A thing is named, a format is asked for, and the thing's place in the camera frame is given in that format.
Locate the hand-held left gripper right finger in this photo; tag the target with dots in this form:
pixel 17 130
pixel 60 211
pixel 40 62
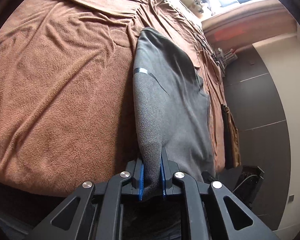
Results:
pixel 164 177

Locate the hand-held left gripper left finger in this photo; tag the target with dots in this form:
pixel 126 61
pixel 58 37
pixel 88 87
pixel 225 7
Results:
pixel 140 180

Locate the grey t-shirt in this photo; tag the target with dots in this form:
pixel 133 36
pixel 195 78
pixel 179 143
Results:
pixel 170 100

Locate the dark brown clothes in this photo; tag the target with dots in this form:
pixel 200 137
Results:
pixel 231 135

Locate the black clothes hanger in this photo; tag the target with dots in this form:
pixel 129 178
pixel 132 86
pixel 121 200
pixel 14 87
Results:
pixel 215 58
pixel 204 44

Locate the brown blanket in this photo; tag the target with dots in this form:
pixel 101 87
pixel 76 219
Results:
pixel 52 92

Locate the white rack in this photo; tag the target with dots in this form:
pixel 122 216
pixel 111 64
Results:
pixel 225 60

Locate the pink curtain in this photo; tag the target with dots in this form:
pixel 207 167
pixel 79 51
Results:
pixel 240 22

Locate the wall outlet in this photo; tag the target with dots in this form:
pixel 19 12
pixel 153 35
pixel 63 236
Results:
pixel 291 198

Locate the wall switch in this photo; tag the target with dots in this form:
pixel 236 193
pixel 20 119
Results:
pixel 252 63

